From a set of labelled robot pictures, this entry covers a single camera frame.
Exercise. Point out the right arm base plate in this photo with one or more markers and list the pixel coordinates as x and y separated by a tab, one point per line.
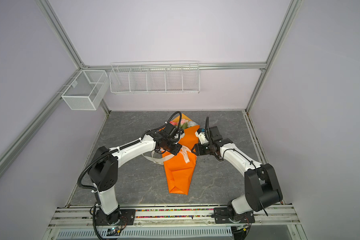
227	215

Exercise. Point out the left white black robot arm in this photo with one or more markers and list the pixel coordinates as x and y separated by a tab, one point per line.
101	174

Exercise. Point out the orange yellow wrapping paper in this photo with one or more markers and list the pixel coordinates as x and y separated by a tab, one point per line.
180	168

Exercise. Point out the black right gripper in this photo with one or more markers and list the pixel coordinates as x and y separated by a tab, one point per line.
199	149

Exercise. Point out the white fake rose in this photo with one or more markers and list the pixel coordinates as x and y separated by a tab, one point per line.
192	124

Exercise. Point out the aluminium mounting rail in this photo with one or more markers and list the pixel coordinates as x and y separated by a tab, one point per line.
173	216

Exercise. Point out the long white wire basket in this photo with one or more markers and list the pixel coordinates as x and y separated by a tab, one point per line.
160	77

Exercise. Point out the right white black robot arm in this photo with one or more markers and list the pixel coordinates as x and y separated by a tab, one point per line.
261	185

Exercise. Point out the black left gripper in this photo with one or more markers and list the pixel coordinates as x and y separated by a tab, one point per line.
177	150

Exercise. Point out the small white mesh basket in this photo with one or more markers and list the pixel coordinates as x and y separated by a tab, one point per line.
87	90

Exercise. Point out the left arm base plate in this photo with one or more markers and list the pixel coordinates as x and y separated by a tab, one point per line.
123	217

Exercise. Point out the white vent grille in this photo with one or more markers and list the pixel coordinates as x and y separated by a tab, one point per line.
148	233

